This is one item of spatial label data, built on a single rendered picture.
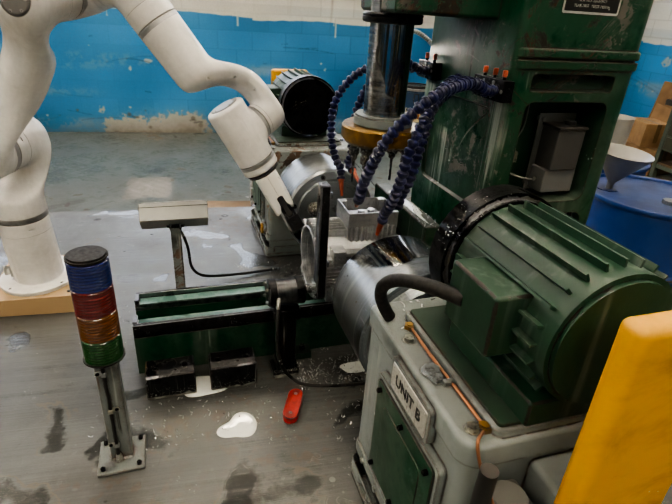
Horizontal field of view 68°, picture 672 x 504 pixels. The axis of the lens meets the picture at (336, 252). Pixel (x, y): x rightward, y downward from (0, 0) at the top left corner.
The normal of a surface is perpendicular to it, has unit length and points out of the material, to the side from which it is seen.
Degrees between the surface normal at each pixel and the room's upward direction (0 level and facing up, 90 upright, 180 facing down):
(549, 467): 0
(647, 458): 90
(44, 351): 0
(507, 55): 90
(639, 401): 90
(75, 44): 90
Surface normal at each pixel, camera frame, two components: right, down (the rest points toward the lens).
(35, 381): 0.06, -0.89
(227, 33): 0.22, 0.44
